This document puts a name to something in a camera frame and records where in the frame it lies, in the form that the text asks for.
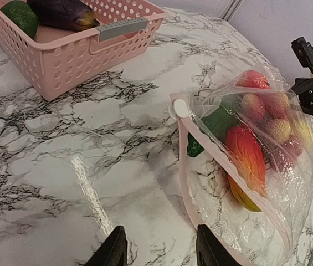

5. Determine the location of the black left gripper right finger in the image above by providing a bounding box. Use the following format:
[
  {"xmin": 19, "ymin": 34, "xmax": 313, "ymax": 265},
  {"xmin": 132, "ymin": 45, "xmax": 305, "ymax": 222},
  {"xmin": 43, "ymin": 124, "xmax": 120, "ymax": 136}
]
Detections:
[{"xmin": 196, "ymin": 224, "xmax": 234, "ymax": 266}]

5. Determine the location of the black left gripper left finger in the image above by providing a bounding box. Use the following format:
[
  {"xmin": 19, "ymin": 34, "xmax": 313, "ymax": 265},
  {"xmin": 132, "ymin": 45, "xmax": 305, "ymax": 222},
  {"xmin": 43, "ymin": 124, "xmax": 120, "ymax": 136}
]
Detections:
[{"xmin": 85, "ymin": 226, "xmax": 128, "ymax": 266}]

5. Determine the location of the clear zip top bag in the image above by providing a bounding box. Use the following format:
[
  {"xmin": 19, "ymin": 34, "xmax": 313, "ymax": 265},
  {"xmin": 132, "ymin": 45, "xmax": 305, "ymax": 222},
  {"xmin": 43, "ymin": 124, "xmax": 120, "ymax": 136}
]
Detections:
[{"xmin": 169, "ymin": 65, "xmax": 313, "ymax": 265}]

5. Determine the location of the red orange fake mango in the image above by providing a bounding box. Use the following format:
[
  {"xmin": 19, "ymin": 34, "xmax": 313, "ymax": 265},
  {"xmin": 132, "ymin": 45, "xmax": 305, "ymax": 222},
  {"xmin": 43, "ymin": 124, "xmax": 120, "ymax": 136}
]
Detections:
[{"xmin": 225, "ymin": 125, "xmax": 267, "ymax": 197}]

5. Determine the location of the purple fake eggplant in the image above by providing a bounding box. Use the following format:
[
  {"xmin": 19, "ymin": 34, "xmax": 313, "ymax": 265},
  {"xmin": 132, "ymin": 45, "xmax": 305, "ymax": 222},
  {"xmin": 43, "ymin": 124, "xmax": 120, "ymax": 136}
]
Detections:
[{"xmin": 27, "ymin": 0, "xmax": 100, "ymax": 32}]

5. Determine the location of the green fake avocado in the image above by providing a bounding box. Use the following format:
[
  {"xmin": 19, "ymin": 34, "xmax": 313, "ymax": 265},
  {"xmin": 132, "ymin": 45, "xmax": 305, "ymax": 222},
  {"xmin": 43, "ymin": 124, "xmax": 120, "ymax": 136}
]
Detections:
[{"xmin": 1, "ymin": 1, "xmax": 39, "ymax": 39}]

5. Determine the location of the yellow fake bell pepper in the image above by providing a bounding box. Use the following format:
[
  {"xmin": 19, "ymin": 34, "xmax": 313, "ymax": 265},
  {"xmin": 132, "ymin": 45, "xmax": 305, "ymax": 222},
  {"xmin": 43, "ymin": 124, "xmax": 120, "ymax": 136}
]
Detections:
[{"xmin": 291, "ymin": 117, "xmax": 313, "ymax": 150}]

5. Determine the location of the red fake lychee bunch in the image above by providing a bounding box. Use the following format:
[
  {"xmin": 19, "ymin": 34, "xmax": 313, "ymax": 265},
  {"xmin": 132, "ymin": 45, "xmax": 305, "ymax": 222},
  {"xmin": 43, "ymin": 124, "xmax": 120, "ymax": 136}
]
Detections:
[{"xmin": 241, "ymin": 93, "xmax": 303, "ymax": 173}]

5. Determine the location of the red fake pomegranate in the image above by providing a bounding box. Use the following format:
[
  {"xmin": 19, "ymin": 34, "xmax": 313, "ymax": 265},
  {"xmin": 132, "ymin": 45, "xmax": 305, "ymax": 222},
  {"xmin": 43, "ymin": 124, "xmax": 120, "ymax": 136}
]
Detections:
[{"xmin": 235, "ymin": 70, "xmax": 270, "ymax": 89}]

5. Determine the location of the green fake cucumber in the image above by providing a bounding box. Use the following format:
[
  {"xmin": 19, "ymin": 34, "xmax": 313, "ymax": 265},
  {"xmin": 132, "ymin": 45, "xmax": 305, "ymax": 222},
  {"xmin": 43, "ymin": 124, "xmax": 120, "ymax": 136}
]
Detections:
[{"xmin": 187, "ymin": 103, "xmax": 239, "ymax": 157}]

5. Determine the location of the pink plastic basket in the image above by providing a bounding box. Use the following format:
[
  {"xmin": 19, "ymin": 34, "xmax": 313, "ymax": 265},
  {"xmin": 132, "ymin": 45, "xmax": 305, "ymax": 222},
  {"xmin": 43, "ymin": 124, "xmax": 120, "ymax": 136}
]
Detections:
[{"xmin": 0, "ymin": 1, "xmax": 167, "ymax": 100}]

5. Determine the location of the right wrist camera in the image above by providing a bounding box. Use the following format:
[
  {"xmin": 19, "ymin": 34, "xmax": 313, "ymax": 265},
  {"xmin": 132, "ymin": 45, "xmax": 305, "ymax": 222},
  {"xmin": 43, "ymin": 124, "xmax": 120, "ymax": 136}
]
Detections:
[{"xmin": 291, "ymin": 37, "xmax": 313, "ymax": 75}]

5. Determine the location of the right aluminium frame post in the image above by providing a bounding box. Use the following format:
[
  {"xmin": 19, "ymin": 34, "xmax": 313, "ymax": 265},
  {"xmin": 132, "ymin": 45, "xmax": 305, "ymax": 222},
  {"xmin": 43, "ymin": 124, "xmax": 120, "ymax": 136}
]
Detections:
[{"xmin": 220, "ymin": 0, "xmax": 245, "ymax": 21}]

